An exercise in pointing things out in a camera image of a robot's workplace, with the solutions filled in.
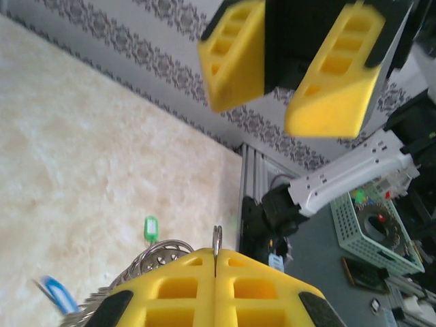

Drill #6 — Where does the stack of small metal rings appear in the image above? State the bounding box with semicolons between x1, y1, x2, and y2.
61;251;191;327

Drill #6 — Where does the small metal split ring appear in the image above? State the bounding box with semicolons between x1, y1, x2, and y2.
212;225;224;277

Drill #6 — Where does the blue plastic key tag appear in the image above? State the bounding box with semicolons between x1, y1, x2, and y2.
40;275;81;314

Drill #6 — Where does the green plastic mesh basket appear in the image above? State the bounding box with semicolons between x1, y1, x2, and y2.
330;183;426;277

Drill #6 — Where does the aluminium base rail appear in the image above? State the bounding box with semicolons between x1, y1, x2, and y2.
237;142;300;246

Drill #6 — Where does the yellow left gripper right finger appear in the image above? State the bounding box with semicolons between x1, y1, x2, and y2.
215;247;348;327

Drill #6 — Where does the green plastic key tag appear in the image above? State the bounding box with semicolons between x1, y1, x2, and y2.
142;215;160;248

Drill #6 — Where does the dark flat box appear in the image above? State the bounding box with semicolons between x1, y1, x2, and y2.
341;255;391;296

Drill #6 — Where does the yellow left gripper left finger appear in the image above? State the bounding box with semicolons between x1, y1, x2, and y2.
81;247;217;327

